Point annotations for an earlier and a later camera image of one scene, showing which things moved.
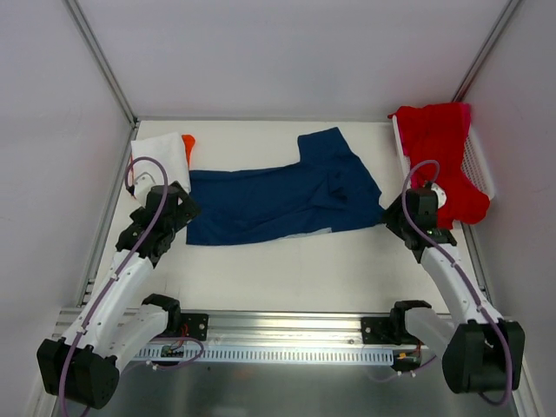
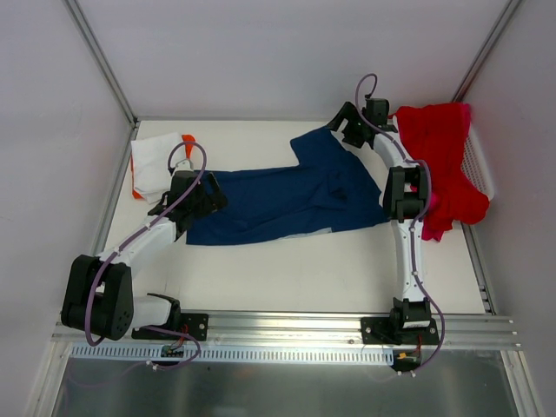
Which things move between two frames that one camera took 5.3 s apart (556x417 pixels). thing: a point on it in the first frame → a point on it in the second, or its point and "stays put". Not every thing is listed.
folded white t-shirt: (169, 150) stays put
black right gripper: (393, 215) → (353, 126)
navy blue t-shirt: (327, 187) stays put
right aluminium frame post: (485, 51) stays put
